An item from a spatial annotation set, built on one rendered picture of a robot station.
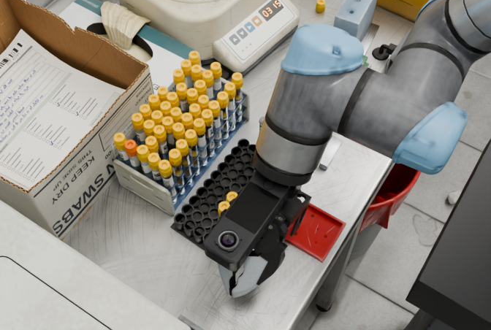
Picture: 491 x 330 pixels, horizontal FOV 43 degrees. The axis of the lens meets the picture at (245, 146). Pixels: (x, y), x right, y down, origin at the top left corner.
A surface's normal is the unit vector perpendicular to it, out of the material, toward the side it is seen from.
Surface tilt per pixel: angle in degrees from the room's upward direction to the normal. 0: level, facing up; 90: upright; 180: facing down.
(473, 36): 88
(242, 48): 25
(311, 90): 58
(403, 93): 3
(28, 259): 0
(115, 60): 87
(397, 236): 0
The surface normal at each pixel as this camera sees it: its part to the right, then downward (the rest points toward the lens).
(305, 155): 0.25, 0.57
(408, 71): -0.33, -0.64
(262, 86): 0.00, -0.54
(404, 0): -0.58, 0.69
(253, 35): 0.32, -0.25
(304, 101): -0.38, 0.44
